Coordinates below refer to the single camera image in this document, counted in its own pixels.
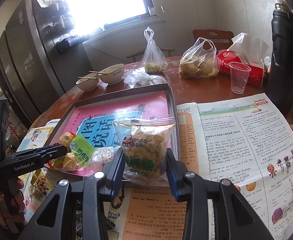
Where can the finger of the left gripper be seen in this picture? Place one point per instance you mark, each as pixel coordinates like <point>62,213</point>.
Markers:
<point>32,159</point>
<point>44,154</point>

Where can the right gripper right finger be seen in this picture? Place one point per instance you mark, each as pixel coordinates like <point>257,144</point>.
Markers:
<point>234,218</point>

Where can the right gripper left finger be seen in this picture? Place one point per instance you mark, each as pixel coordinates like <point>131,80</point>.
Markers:
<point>56,216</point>

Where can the yellow pastry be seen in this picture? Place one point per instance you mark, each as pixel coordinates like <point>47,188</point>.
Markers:
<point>67,162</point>

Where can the green milk snack wrapper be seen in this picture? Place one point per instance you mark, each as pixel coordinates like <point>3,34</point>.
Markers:
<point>82,150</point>

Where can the pork floss cake pack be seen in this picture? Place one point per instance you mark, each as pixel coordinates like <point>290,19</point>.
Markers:
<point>144,144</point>

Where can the yellow wafer snack pack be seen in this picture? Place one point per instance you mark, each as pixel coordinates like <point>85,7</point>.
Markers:
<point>41,183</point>

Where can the clear red-candy bag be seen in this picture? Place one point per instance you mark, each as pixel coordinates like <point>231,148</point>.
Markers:
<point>102,154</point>

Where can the orange rice cracker pack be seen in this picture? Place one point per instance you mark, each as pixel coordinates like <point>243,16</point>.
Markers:
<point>65,139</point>

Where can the Snickers bar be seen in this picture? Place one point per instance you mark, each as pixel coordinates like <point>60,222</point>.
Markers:
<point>110,224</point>

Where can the plastic bag of fried snacks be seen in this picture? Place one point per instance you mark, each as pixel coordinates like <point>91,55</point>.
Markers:
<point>199,61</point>

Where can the person's left hand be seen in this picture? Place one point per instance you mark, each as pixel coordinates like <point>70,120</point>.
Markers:
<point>19,217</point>

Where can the left newspaper sheet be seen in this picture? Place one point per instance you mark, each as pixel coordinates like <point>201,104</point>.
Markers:
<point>33,197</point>

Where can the dark cardboard box tray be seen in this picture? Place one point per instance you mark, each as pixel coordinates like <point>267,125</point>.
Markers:
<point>93,118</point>

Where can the pink Chinese workbook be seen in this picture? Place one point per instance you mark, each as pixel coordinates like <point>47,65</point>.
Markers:
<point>93,119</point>

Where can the left ceramic bowl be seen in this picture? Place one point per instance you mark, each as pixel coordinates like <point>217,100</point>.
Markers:
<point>88,82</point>

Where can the ceramic bowl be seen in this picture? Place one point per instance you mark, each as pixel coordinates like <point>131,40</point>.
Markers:
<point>88,82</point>
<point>112,74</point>

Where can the dark refrigerator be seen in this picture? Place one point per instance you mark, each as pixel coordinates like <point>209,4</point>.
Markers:
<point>41,57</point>

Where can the right ceramic bowl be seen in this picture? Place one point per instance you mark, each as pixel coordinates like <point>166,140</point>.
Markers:
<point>112,74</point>

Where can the crumpled clear plastic bag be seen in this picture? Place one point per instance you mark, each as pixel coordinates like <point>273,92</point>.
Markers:
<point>141,77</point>

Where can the clear plastic cup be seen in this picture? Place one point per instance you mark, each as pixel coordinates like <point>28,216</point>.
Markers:
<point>239,74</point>

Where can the tall tied plastic bag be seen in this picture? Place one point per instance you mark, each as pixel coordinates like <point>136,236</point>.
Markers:
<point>153,60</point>

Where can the red tissue pack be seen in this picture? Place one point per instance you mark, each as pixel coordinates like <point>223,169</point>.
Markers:
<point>248,50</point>

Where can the wooden chair back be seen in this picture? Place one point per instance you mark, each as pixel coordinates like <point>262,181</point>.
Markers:
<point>221,39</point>

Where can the black thermos bottle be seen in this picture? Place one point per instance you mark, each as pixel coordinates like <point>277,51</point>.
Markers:
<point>280,80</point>

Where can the window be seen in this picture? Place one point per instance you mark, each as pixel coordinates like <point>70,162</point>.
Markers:
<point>94,18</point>

